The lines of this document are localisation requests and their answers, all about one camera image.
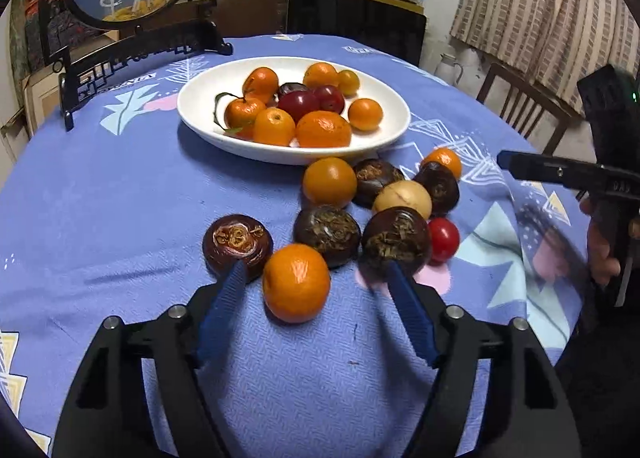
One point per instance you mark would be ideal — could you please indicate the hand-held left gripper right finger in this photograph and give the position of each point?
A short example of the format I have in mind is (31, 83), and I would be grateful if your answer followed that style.
(410, 310)

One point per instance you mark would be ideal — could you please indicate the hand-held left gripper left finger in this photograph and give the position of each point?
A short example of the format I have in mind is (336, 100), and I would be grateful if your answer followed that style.
(225, 300)

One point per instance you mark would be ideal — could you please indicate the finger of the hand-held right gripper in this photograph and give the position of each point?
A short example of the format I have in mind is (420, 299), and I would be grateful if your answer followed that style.
(545, 170)

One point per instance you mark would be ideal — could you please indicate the dark brown water chestnut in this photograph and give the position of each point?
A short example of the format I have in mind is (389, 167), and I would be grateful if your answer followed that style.
(237, 243)
(375, 180)
(395, 238)
(326, 235)
(440, 188)

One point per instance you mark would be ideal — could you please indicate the orange tangerine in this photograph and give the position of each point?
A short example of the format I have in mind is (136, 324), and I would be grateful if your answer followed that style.
(330, 181)
(296, 283)
(442, 161)
(260, 82)
(273, 126)
(323, 129)
(320, 75)
(365, 113)
(348, 81)

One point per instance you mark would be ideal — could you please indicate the small red plum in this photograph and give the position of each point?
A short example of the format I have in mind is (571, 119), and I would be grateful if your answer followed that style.
(443, 239)

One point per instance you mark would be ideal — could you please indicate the pale yellow round fruit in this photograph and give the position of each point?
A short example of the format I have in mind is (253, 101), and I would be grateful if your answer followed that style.
(402, 199)

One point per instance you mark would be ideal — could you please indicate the tangerine with green leaf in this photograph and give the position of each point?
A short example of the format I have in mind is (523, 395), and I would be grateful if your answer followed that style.
(243, 111)

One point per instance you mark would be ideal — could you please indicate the white oval plate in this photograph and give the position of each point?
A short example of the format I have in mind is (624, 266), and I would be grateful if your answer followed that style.
(210, 92)

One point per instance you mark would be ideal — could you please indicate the dark purple plum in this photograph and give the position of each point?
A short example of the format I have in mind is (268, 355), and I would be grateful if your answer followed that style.
(291, 87)

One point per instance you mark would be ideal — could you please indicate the person's right hand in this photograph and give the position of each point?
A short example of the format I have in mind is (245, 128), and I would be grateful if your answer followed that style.
(600, 263)

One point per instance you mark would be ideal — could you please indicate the wooden chair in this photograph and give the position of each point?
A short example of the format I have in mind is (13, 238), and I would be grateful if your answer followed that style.
(530, 87)

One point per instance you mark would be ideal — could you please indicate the white kettle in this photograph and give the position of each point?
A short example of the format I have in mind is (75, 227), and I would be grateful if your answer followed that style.
(447, 70)

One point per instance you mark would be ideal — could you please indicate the blue printed tablecloth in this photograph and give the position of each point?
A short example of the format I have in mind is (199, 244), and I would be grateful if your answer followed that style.
(125, 188)

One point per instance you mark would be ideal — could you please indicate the striped curtain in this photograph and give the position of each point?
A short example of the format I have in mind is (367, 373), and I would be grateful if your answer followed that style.
(525, 2)

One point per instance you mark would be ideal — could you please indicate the black flat panel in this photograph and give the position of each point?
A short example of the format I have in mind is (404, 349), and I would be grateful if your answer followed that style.
(350, 22)

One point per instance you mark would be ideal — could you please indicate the brown board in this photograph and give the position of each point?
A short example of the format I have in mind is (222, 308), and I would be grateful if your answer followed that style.
(250, 12)

